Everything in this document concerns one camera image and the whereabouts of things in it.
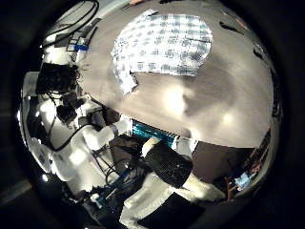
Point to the white post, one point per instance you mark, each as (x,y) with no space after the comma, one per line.
(186,147)

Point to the teal box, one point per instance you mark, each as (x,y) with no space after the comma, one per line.
(149,132)

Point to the blue white plaid shirt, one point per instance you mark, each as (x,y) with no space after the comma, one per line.
(165,44)

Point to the blue tape strip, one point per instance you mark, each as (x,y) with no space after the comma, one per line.
(81,47)

